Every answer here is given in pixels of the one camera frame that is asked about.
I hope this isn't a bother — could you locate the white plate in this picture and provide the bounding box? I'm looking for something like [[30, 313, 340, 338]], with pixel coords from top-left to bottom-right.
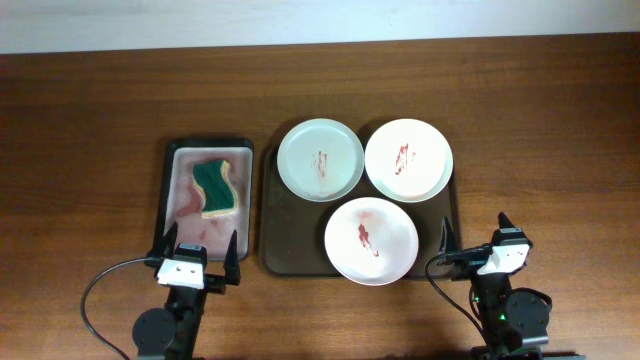
[[324, 197, 419, 286], [276, 118, 364, 202], [365, 119, 454, 203]]

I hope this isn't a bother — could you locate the white plate front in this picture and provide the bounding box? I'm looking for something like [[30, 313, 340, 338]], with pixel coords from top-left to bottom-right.
[[324, 197, 419, 286]]

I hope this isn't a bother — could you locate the small black sponge tray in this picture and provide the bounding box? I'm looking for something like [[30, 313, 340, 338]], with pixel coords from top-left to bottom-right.
[[156, 137, 254, 261]]

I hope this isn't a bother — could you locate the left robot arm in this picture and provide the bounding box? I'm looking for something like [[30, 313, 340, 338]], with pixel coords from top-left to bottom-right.
[[132, 223, 241, 360]]

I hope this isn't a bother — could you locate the green and yellow sponge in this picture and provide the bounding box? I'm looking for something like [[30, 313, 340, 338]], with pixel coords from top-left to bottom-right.
[[193, 159, 238, 218]]

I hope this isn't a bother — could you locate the large brown serving tray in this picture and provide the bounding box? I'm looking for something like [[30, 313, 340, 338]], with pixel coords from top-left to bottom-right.
[[257, 147, 462, 279]]

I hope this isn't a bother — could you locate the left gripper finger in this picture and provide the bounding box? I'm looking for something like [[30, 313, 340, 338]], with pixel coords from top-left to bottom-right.
[[149, 222, 178, 258], [223, 230, 241, 286]]

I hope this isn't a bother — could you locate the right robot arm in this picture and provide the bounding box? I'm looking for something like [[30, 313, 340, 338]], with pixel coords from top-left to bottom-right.
[[425, 213, 552, 359]]

